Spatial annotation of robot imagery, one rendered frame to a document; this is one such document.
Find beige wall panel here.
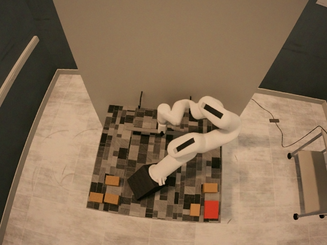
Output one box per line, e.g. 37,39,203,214
53,0,309,127

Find red rectangular block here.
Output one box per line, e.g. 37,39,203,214
204,201,218,218

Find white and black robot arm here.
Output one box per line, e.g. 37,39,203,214
149,96,242,186

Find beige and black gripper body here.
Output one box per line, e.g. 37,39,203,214
158,123,167,133

